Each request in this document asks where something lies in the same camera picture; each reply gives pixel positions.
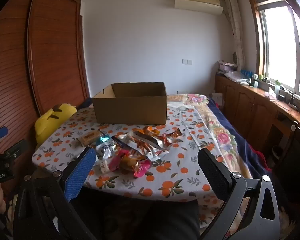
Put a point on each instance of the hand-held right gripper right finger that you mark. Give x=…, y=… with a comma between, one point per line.
x=215, y=175

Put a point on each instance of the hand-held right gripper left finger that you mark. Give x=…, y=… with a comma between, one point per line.
x=80, y=173

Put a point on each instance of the small white snack packet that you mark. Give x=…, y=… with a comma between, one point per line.
x=104, y=167

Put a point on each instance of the silver blue snack packet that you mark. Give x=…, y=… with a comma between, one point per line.
x=106, y=150

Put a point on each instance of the clear sesame bar packet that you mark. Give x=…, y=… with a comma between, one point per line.
x=88, y=137

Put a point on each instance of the pink snack packet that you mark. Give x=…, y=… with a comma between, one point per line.
x=142, y=170
x=117, y=161

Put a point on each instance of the teal foil snack packet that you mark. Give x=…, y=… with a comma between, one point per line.
x=104, y=139

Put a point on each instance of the brown bread packet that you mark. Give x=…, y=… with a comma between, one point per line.
x=132, y=162

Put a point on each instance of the small orange snack packet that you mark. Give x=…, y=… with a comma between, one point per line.
x=151, y=130
x=172, y=136

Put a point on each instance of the large silver orange snack packet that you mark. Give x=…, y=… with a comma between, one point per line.
x=145, y=145

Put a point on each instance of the brown cardboard box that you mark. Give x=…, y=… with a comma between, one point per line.
x=130, y=110

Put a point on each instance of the yellow plush toy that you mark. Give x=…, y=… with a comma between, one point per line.
x=52, y=122

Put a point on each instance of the wooden window cabinet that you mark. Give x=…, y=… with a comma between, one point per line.
x=245, y=110

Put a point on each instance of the white paper bag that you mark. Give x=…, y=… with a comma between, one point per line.
x=217, y=99

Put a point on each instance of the black chair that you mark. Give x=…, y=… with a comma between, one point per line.
x=295, y=160

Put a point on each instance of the wooden slatted wardrobe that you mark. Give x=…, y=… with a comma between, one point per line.
x=52, y=55

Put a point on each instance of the tissue pack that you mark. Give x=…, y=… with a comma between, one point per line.
x=270, y=94

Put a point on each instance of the clear plastic bag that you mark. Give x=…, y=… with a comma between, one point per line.
x=237, y=77

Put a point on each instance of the blue bottles pack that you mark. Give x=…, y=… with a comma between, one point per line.
x=247, y=73

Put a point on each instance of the small potted plant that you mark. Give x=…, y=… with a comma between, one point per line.
x=277, y=87

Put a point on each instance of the pink box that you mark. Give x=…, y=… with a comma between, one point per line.
x=227, y=67

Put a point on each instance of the wooden framed window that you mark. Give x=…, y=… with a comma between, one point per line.
x=280, y=45

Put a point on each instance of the pale patterned curtain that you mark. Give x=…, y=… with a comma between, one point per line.
x=236, y=30

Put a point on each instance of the white wall switch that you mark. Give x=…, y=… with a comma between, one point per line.
x=187, y=61

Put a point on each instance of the wall air conditioner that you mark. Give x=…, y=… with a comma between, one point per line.
x=197, y=2

